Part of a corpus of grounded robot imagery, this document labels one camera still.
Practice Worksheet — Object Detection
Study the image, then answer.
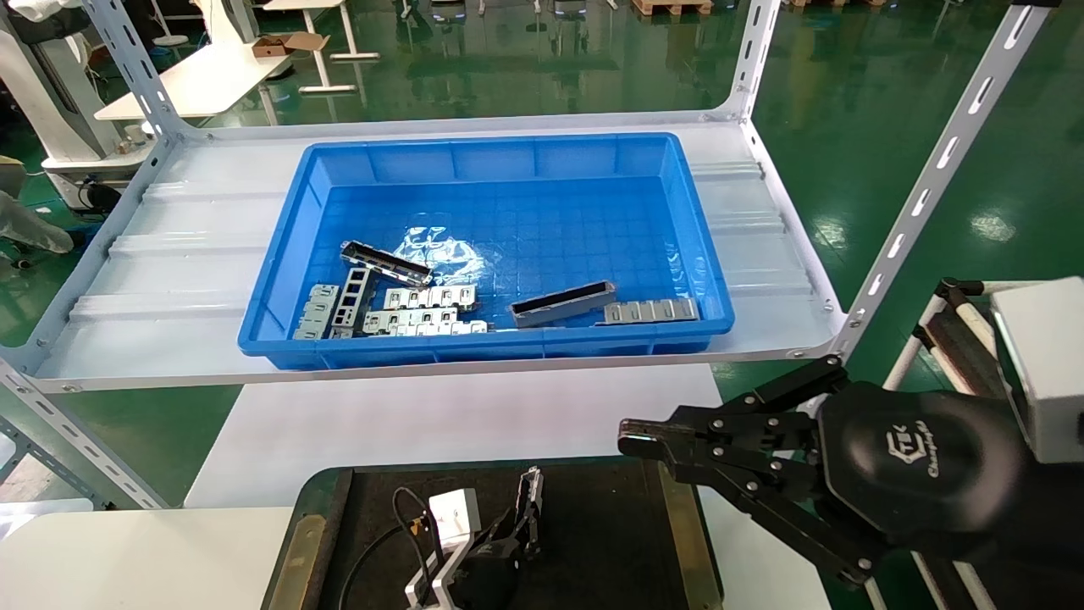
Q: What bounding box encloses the person in grey trousers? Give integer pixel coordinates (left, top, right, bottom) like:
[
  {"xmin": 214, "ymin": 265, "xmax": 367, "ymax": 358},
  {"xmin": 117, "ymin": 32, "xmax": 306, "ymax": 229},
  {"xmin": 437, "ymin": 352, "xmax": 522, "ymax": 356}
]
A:
[{"xmin": 0, "ymin": 156, "xmax": 77, "ymax": 257}]

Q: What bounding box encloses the wooden pallet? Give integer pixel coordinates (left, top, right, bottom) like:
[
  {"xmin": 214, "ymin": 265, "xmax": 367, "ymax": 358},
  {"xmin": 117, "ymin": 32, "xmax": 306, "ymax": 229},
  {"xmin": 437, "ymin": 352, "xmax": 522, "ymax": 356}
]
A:
[{"xmin": 631, "ymin": 0, "xmax": 715, "ymax": 17}]

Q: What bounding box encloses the brown cardboard box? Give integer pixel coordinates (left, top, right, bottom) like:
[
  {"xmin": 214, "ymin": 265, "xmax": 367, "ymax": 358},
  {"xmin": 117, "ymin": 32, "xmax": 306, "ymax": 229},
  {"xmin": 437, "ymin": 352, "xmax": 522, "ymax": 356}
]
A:
[{"xmin": 252, "ymin": 31, "xmax": 332, "ymax": 59}]

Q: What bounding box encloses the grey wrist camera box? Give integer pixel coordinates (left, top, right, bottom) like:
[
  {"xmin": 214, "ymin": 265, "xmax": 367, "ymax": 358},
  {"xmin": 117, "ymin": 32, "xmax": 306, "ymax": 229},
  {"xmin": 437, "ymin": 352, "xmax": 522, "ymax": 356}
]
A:
[
  {"xmin": 427, "ymin": 488, "xmax": 482, "ymax": 549},
  {"xmin": 989, "ymin": 276, "xmax": 1084, "ymax": 465}
]

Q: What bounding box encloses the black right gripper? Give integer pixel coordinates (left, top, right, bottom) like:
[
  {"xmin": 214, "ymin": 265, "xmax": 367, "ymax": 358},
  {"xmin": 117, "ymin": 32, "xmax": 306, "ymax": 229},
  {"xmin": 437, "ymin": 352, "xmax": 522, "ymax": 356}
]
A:
[{"xmin": 617, "ymin": 354, "xmax": 1031, "ymax": 591}]

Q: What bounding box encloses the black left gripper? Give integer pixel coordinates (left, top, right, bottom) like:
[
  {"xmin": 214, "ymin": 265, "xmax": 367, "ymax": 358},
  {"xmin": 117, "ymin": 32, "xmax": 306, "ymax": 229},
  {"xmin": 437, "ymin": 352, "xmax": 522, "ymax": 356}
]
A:
[{"xmin": 448, "ymin": 507, "xmax": 545, "ymax": 610}]

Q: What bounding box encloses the white desk with T-legs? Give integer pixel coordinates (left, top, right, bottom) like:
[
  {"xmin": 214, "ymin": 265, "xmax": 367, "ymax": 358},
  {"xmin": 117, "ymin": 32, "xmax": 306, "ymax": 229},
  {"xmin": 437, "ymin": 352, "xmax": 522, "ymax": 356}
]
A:
[{"xmin": 261, "ymin": 0, "xmax": 380, "ymax": 95}]

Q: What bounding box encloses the dark ladder-shaped metal bracket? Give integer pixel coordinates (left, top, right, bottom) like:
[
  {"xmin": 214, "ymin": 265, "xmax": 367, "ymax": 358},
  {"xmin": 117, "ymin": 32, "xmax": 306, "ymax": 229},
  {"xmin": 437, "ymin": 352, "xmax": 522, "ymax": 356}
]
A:
[{"xmin": 329, "ymin": 268, "xmax": 376, "ymax": 339}]

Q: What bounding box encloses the blue plastic bin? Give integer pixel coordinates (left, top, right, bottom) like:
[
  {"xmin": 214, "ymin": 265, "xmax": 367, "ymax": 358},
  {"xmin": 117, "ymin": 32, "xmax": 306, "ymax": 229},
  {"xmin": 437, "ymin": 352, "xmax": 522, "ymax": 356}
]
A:
[{"xmin": 238, "ymin": 132, "xmax": 735, "ymax": 370}]

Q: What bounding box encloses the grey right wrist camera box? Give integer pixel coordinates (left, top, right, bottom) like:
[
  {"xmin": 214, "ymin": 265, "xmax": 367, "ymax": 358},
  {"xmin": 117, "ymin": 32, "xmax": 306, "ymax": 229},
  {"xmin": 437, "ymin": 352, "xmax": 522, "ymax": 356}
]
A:
[{"xmin": 989, "ymin": 276, "xmax": 1084, "ymax": 465}]

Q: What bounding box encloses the white metal shelf rack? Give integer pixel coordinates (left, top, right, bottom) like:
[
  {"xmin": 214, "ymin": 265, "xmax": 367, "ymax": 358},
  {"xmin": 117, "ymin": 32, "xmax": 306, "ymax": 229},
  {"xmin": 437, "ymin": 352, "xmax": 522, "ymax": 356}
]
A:
[{"xmin": 0, "ymin": 0, "xmax": 1065, "ymax": 511}]

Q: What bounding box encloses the black container tray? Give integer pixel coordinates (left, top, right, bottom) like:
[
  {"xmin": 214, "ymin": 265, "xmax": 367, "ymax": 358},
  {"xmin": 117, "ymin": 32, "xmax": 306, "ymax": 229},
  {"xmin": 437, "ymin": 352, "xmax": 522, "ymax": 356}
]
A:
[{"xmin": 263, "ymin": 454, "xmax": 726, "ymax": 610}]

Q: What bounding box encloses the white machine base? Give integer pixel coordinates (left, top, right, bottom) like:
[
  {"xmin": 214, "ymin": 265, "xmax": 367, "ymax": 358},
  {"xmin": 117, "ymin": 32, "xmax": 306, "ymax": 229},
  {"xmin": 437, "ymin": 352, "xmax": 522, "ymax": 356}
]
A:
[{"xmin": 0, "ymin": 0, "xmax": 158, "ymax": 184}]

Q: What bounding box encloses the long black silver channel part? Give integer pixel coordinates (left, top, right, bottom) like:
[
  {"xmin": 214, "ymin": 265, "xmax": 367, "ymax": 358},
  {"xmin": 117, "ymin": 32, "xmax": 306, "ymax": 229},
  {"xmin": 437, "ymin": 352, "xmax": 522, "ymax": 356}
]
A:
[
  {"xmin": 509, "ymin": 280, "xmax": 618, "ymax": 330},
  {"xmin": 340, "ymin": 241, "xmax": 435, "ymax": 287},
  {"xmin": 515, "ymin": 465, "xmax": 545, "ymax": 557}
]

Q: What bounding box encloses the silver left camera bracket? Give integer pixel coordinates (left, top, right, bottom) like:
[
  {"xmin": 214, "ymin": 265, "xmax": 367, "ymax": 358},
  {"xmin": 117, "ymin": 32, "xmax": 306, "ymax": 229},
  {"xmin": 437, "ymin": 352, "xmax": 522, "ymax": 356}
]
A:
[{"xmin": 404, "ymin": 541, "xmax": 476, "ymax": 610}]

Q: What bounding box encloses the small silver metal bracket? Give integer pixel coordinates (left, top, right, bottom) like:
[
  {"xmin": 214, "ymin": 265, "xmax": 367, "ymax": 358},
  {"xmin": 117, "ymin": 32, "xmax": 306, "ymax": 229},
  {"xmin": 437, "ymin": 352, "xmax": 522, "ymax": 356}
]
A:
[{"xmin": 292, "ymin": 284, "xmax": 341, "ymax": 341}]

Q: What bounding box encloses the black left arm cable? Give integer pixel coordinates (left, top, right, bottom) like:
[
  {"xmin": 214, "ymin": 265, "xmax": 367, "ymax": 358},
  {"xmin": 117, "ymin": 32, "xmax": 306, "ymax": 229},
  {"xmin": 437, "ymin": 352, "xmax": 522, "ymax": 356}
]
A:
[{"xmin": 362, "ymin": 485, "xmax": 443, "ymax": 610}]

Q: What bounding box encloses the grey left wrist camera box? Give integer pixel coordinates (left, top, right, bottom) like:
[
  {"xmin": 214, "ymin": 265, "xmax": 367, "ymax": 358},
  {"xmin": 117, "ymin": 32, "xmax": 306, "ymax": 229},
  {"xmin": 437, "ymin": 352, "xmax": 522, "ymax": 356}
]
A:
[{"xmin": 427, "ymin": 488, "xmax": 482, "ymax": 549}]

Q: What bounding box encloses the clear plastic bag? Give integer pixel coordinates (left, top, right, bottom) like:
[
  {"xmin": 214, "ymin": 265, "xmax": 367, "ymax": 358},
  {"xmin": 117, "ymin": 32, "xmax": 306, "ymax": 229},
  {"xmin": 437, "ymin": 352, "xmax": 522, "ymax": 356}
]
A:
[{"xmin": 393, "ymin": 224, "xmax": 489, "ymax": 290}]

